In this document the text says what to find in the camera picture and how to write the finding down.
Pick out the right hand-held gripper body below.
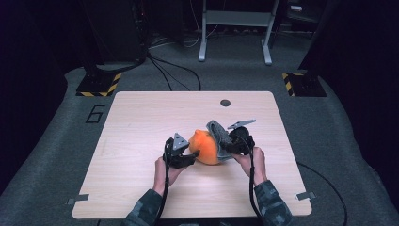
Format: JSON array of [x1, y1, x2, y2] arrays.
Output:
[[226, 119, 257, 156]]

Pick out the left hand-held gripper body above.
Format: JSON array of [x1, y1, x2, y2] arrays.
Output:
[[164, 132, 191, 170]]

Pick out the orange plush toy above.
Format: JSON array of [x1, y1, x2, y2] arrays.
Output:
[[187, 129, 220, 166]]

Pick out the grey cloth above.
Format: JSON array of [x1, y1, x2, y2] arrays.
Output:
[[205, 120, 235, 163]]

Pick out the person's left hand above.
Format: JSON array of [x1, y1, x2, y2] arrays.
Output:
[[153, 155, 186, 197]]

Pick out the person's right hand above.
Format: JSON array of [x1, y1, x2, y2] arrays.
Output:
[[233, 146, 268, 186]]

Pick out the grey tape piece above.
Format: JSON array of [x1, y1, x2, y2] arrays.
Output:
[[295, 191, 316, 202], [66, 193, 90, 206]]

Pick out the black yellow striped stand base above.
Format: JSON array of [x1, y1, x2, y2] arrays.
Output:
[[281, 73, 327, 98], [75, 72, 122, 98]]

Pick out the black cabinet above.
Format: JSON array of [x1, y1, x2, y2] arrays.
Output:
[[83, 0, 149, 65]]

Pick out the dark curtain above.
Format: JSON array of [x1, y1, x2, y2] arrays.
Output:
[[297, 0, 399, 208], [0, 0, 86, 193]]

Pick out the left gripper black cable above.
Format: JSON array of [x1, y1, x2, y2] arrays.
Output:
[[154, 145, 173, 226]]

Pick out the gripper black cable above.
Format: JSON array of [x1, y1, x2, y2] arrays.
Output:
[[154, 145, 173, 226], [248, 136, 348, 226]]

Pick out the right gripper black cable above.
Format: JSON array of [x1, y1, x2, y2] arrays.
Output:
[[248, 136, 348, 226]]

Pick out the black floor cables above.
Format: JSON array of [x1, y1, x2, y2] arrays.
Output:
[[146, 53, 202, 92]]

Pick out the white floor cables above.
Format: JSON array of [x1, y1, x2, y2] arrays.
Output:
[[150, 0, 220, 50]]

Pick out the white metal table frame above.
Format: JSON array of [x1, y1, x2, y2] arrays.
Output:
[[198, 0, 280, 66]]

